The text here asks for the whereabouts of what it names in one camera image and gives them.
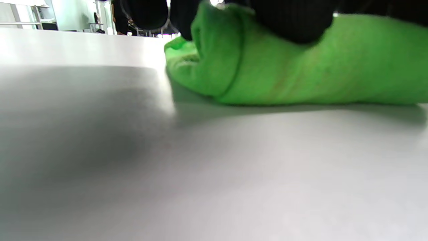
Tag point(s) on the green towel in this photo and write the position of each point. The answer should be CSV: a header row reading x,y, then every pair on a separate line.
x,y
301,73

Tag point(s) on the white wheeled metal frame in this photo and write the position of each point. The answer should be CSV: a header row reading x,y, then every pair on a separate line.
x,y
20,23

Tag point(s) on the person's left hand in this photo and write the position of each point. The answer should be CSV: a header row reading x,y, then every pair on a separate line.
x,y
294,20

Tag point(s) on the person's right hand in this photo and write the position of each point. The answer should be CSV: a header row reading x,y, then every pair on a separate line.
x,y
394,8

